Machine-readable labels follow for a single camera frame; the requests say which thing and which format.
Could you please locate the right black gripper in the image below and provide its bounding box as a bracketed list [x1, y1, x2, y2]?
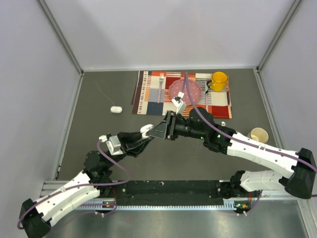
[147, 111, 206, 141]

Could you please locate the white charging case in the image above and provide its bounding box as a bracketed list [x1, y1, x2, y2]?
[140, 124, 154, 139]

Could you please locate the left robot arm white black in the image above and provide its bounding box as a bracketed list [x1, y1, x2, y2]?
[17, 132, 152, 238]

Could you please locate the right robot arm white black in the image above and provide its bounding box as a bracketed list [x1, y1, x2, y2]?
[140, 107, 317, 199]

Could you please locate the closed white earbud case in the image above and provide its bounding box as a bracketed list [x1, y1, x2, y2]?
[110, 106, 123, 114]

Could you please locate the patchwork colourful placemat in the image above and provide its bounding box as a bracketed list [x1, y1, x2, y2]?
[131, 71, 232, 119]

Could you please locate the pink dotted plate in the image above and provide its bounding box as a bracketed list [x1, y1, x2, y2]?
[168, 79, 202, 106]

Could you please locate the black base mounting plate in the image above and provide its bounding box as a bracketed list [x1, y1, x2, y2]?
[84, 179, 251, 206]

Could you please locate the yellow mug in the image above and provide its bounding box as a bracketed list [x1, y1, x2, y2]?
[207, 71, 228, 92]

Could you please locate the beige ceramic mug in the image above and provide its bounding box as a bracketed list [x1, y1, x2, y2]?
[247, 127, 269, 143]

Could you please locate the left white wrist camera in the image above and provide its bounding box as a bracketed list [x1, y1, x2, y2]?
[99, 134, 123, 156]

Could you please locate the pink handled fork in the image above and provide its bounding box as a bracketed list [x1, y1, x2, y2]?
[157, 73, 164, 103]

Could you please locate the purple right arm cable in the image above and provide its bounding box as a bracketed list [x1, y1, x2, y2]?
[182, 71, 317, 216]

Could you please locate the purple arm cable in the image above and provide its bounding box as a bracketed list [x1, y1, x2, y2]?
[182, 71, 317, 216]
[16, 140, 134, 233]

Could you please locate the grey slotted cable duct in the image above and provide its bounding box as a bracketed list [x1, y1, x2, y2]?
[75, 198, 251, 211]

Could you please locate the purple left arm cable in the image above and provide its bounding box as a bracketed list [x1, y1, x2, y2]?
[16, 140, 134, 233]

